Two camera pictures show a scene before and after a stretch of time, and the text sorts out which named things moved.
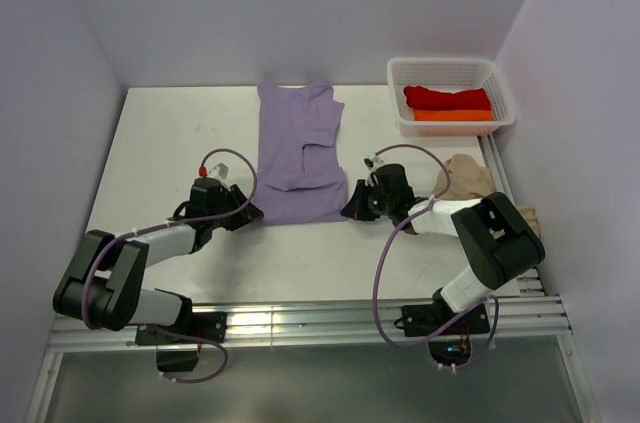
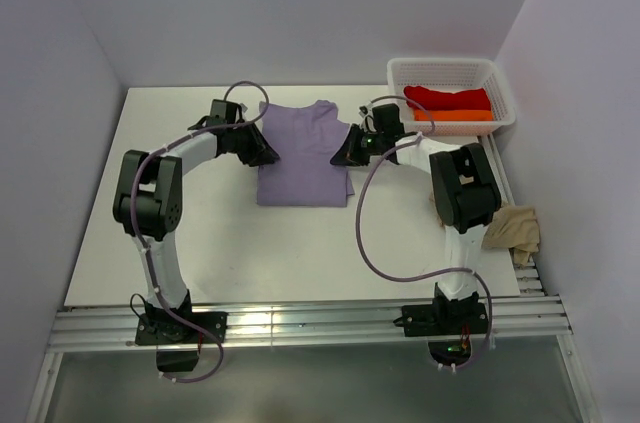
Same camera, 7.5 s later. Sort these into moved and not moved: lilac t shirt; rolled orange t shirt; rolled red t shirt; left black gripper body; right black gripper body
Moved: lilac t shirt; right black gripper body; left black gripper body
Not moved: rolled orange t shirt; rolled red t shirt
